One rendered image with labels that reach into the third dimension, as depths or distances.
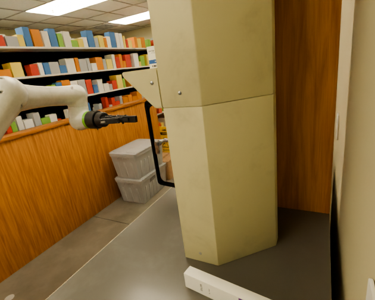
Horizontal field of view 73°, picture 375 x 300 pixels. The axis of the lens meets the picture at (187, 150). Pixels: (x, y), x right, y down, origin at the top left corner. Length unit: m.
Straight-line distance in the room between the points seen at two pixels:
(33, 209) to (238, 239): 2.25
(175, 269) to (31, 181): 2.08
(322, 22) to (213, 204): 0.62
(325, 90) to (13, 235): 2.55
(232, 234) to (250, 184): 0.16
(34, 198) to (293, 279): 2.37
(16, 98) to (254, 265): 0.93
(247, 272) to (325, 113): 0.55
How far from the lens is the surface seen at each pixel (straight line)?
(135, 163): 2.96
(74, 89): 1.43
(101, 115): 1.34
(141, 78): 0.69
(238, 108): 0.66
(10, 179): 2.63
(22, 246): 2.82
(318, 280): 0.81
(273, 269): 0.82
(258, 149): 0.71
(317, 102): 0.93
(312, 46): 0.92
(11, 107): 1.04
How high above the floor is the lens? 1.50
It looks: 18 degrees down
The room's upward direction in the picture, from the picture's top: 7 degrees counter-clockwise
